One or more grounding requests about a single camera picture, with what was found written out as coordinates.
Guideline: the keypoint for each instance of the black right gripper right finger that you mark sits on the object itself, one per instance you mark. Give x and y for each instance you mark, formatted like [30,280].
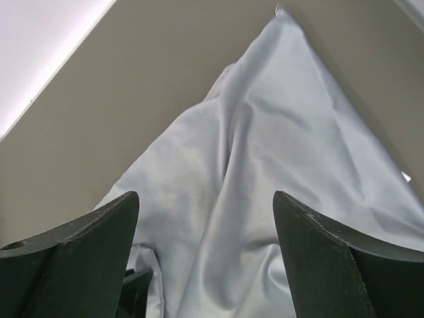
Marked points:
[336,271]

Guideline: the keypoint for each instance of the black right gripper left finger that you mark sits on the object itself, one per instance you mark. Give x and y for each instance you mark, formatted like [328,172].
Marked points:
[73,270]

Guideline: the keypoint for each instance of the grey fabric pillowcase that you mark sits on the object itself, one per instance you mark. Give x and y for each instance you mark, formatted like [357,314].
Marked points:
[275,120]

